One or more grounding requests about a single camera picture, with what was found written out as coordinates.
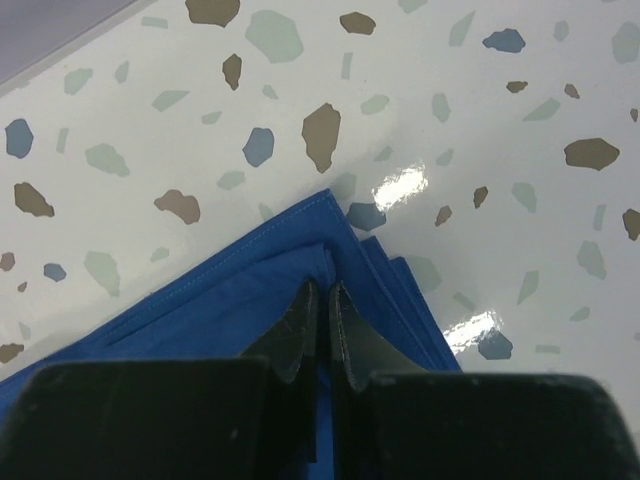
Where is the blue surgical cloth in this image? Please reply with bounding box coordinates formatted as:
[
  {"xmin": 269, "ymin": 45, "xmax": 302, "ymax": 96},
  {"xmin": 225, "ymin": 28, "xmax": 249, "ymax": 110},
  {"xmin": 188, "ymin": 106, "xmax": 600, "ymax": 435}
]
[{"xmin": 1, "ymin": 191, "xmax": 458, "ymax": 479}]

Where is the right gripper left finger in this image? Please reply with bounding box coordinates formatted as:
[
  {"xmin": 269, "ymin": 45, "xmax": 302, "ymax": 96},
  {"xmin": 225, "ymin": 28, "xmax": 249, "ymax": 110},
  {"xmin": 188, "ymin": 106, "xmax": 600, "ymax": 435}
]
[{"xmin": 1, "ymin": 281, "xmax": 320, "ymax": 479}]

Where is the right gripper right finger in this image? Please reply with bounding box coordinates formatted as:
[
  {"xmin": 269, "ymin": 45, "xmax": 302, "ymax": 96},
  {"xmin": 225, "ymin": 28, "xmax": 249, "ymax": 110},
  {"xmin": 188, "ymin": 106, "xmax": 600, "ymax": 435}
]
[{"xmin": 328, "ymin": 285, "xmax": 639, "ymax": 479}]

